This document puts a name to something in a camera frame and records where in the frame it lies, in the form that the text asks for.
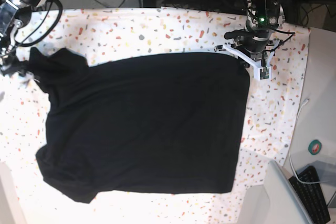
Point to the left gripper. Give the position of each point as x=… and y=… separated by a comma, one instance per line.
x=254, y=48

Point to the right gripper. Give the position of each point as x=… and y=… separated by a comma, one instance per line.
x=10, y=64

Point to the black printed t-shirt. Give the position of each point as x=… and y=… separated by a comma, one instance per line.
x=167, y=123

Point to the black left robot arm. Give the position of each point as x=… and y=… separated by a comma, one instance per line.
x=262, y=14

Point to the green tape roll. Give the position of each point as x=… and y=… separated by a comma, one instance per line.
x=315, y=147

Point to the terrazzo pattern tablecloth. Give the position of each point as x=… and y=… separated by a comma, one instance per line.
x=103, y=35

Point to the black keyboard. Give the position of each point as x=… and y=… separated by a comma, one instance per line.
x=311, y=195

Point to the grey monitor edge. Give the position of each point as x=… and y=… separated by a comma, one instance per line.
x=284, y=204

